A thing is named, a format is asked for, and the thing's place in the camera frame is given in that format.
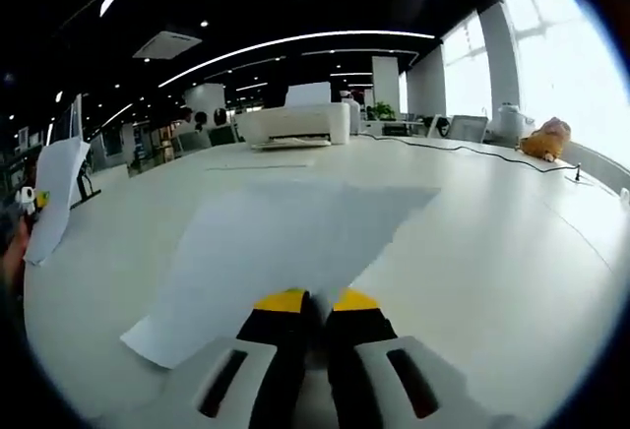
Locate large window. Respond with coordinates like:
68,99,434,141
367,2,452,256
501,0,630,164

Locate white printing paper sheet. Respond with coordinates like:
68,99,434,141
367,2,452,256
119,180,443,370

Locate white table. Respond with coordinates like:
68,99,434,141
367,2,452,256
22,133,630,429

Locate white printer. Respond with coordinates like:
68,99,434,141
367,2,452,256
234,82,352,152

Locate stack of white printing papers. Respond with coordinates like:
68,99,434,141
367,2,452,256
24,138,93,267

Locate white appliance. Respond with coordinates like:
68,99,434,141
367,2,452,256
494,100,536,142

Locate black table cable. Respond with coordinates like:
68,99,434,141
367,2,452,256
361,132,580,175

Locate narrow window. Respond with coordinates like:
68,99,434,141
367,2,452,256
442,10,494,121

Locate orange plush toy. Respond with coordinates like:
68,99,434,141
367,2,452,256
520,116,574,162

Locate green potted plant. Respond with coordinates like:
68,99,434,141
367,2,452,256
366,100,398,123

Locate grey office chair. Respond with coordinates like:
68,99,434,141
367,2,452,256
450,114,489,145

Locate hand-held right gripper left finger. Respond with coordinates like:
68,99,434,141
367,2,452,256
81,287,316,429

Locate ceiling air conditioner vent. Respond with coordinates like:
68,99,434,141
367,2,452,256
132,30,204,62

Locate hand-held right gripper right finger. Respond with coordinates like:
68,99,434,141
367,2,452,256
324,286,534,429

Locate person's left hand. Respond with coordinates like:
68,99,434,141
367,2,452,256
2,221,27,297

